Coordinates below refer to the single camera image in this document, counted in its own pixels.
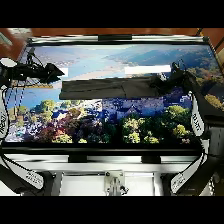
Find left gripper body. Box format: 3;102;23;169
42;63;66;84

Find silver frame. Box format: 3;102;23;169
0;152;224;197

